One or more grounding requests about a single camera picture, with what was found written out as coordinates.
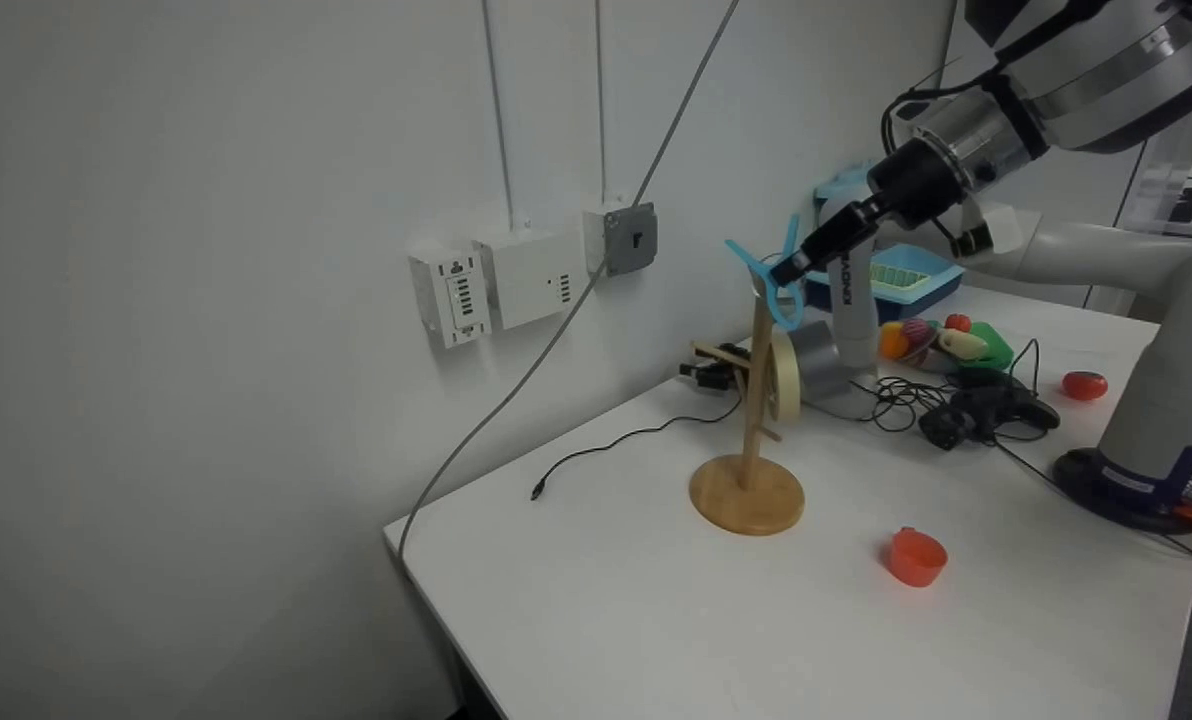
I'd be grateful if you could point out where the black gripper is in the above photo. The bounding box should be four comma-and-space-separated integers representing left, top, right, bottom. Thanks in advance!
768, 142, 956, 289

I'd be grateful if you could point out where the blue clothes peg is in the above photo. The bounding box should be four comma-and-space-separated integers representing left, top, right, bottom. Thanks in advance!
726, 217, 810, 338

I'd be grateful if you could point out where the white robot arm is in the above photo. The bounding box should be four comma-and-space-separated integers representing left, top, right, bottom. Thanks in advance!
773, 0, 1192, 480

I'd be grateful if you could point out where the wooden peg stand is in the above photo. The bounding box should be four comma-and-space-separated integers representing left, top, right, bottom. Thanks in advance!
688, 299, 806, 536

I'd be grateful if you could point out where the blue plastic box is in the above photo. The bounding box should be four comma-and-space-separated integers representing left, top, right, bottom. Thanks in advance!
810, 162, 967, 324

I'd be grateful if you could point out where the colourful toy pile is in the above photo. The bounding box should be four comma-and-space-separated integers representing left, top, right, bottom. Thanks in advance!
881, 312, 1016, 371

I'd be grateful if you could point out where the red plastic bowl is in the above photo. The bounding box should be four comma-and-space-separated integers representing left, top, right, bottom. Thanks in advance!
1062, 371, 1110, 406

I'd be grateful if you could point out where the orange plastic cup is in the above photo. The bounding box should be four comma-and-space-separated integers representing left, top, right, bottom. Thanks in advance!
881, 527, 948, 588

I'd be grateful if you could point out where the black loose cable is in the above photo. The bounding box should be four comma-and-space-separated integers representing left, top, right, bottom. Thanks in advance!
527, 390, 750, 503

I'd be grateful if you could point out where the grey wall switch box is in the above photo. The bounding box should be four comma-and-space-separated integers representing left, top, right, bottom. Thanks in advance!
585, 204, 656, 278

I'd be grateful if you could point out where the grey hanging cable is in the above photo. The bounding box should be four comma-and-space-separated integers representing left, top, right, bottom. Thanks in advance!
392, 0, 746, 562

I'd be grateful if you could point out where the black controller with cables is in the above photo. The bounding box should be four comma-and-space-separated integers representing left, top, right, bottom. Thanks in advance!
870, 363, 1062, 454

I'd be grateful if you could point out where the white wall socket box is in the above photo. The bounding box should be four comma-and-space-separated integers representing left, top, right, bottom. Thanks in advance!
482, 229, 585, 333

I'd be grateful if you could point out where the white wall junction box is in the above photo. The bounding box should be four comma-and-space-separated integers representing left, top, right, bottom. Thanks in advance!
410, 244, 490, 350

